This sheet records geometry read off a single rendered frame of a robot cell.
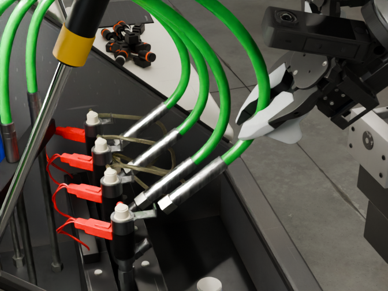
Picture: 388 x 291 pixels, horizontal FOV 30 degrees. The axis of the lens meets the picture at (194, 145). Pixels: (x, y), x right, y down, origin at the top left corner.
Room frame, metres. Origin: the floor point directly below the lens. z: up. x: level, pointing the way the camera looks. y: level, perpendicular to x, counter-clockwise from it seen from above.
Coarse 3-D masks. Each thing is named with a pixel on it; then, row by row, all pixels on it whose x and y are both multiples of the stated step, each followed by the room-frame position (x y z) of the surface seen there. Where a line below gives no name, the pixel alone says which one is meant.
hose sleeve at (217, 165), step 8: (216, 160) 0.73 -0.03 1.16; (208, 168) 0.72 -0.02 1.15; (216, 168) 0.72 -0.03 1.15; (224, 168) 0.72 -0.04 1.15; (192, 176) 0.73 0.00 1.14; (200, 176) 0.72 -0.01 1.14; (208, 176) 0.72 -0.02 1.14; (216, 176) 0.72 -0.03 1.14; (184, 184) 0.72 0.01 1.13; (192, 184) 0.72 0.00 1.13; (200, 184) 0.72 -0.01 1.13; (176, 192) 0.71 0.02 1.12; (184, 192) 0.71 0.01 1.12; (192, 192) 0.71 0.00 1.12; (176, 200) 0.71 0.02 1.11; (184, 200) 0.71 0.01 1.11
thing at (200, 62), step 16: (32, 0) 0.83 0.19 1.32; (16, 16) 0.83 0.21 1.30; (160, 16) 0.87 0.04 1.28; (176, 32) 0.88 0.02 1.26; (0, 48) 0.83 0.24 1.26; (192, 48) 0.88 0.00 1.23; (0, 64) 0.82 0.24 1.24; (0, 80) 0.82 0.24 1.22; (208, 80) 0.89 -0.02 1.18; (0, 96) 0.82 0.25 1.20; (0, 112) 0.82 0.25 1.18; (192, 112) 0.89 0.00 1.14; (176, 128) 0.88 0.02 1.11; (16, 144) 0.82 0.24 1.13; (160, 144) 0.87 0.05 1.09; (16, 160) 0.82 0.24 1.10; (144, 160) 0.86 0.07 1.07
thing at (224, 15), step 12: (204, 0) 0.72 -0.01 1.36; (216, 0) 0.73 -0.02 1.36; (216, 12) 0.72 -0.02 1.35; (228, 12) 0.73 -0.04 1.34; (228, 24) 0.73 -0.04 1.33; (240, 24) 0.73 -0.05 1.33; (240, 36) 0.73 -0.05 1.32; (252, 48) 0.73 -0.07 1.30; (252, 60) 0.74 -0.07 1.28; (264, 72) 0.74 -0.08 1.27; (264, 84) 0.74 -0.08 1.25; (264, 96) 0.74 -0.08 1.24; (264, 108) 0.74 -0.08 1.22; (240, 144) 0.73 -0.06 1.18; (228, 156) 0.73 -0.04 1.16
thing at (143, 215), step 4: (136, 212) 0.71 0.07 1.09; (140, 212) 0.71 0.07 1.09; (144, 212) 0.71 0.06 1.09; (148, 212) 0.71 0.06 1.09; (152, 212) 0.71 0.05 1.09; (136, 216) 0.70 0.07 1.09; (140, 216) 0.70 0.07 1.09; (144, 216) 0.70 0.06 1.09; (148, 216) 0.70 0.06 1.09; (152, 216) 0.70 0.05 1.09; (156, 216) 0.71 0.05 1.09
